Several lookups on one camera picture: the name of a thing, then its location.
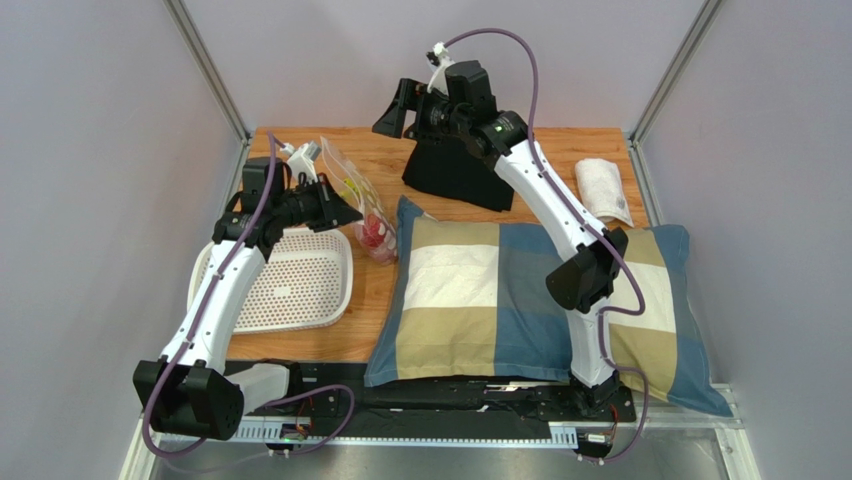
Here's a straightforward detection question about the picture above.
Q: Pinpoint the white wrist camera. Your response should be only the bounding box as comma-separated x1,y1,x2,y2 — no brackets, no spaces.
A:
279,141,322,184
426,42,455,95

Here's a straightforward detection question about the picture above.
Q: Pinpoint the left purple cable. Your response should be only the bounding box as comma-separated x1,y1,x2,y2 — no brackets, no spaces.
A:
140,131,356,461

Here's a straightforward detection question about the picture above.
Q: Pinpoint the white rolled towel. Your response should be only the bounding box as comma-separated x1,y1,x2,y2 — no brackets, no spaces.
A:
575,158,635,227

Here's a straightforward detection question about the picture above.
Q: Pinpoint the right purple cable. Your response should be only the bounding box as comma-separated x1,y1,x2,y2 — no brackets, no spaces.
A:
442,27,650,464

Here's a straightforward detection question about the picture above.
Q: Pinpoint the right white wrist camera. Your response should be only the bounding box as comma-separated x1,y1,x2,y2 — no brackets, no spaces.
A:
426,42,455,95

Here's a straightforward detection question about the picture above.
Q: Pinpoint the black folded cloth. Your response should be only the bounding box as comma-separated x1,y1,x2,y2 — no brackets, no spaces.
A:
402,139,514,212

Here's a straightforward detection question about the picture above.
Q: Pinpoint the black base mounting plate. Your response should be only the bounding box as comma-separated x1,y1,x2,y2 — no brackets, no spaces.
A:
178,359,637,441

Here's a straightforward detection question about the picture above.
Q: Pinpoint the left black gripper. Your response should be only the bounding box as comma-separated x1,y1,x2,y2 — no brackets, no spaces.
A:
273,174,363,234

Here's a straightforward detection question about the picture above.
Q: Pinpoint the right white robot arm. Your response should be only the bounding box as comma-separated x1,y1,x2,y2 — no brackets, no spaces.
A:
372,60,628,408

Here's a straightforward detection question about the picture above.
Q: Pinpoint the white perforated plastic basket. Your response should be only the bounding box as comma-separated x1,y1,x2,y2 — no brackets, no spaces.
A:
188,226,354,334

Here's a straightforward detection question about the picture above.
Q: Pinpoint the clear zip top bag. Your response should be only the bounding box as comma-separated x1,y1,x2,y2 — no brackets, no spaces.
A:
320,137,397,265

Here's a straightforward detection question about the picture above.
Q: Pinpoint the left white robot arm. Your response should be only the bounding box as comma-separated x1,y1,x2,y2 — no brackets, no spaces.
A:
133,156,363,440

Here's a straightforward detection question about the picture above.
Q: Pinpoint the plaid checkered pillow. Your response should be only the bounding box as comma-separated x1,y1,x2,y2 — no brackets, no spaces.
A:
364,198,731,417

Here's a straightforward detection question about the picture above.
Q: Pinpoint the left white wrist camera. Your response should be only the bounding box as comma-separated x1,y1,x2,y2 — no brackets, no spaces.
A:
279,141,322,184

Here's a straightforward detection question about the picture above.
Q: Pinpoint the aluminium frame rail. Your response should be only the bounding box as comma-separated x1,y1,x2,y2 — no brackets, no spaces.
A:
122,363,760,479

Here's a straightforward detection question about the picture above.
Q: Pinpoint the red fake fruit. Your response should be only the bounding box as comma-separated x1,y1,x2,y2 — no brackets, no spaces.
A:
356,213,397,265

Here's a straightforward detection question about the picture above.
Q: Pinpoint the purple cable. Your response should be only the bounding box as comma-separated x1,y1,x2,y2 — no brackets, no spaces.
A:
140,131,356,461
442,27,650,464

